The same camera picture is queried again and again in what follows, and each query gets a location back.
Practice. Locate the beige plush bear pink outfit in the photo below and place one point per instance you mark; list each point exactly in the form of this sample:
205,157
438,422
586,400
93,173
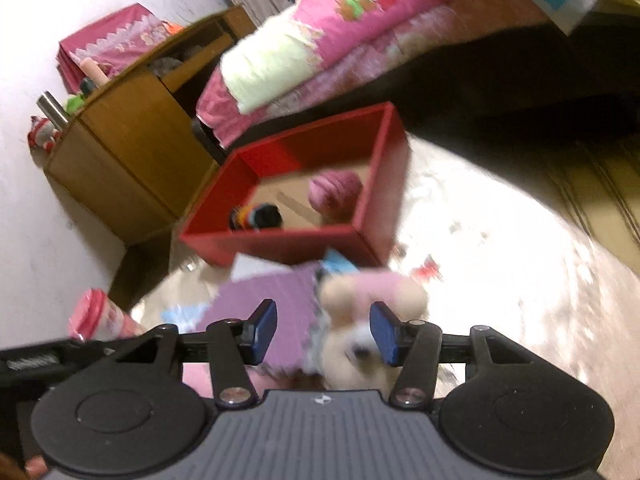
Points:
345,355

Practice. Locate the pink plush ball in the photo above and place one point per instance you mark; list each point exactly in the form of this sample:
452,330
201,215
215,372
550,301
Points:
330,192

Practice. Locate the dark bed frame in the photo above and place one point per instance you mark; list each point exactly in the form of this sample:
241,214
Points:
500,75

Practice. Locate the brown striped mat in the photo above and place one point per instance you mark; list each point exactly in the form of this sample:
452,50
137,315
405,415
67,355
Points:
600,195

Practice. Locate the person's left hand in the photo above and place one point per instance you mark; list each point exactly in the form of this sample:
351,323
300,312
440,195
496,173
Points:
36,467

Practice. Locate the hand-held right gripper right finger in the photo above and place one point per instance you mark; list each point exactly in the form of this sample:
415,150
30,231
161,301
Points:
385,335

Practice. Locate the red white santa figure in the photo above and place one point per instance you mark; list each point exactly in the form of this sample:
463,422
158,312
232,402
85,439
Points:
44,134

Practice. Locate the black multicoloured plush toy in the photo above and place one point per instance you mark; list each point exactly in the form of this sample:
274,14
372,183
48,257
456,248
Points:
265,216

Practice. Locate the white printed blanket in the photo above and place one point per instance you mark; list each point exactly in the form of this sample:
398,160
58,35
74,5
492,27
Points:
475,260

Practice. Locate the steel thermos flask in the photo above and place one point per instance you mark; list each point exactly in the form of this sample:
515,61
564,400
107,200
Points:
54,109

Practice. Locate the grey clothes in drawer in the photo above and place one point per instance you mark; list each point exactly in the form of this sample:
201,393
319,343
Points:
172,62

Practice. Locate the beige bottle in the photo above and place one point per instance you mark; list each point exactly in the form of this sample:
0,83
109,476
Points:
95,70

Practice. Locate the wooden nightstand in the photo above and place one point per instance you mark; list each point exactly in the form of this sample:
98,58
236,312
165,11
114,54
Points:
125,145

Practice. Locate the pink yellow printed quilt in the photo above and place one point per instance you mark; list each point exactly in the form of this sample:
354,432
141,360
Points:
375,35

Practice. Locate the red storage box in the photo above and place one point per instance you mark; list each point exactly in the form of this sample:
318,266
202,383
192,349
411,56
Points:
215,240

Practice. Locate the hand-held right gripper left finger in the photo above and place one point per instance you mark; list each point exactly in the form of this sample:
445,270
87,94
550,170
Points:
262,332

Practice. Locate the pink cloth covered box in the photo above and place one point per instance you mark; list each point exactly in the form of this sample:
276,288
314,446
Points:
100,50

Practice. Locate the purple cloth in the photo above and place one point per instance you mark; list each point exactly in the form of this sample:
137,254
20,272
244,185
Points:
280,290

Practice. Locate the pink cup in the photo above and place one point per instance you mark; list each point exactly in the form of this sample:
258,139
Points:
95,315

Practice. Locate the orange item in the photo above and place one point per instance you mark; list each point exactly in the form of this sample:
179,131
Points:
171,25

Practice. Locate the green toy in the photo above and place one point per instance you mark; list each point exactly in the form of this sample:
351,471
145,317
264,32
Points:
76,103

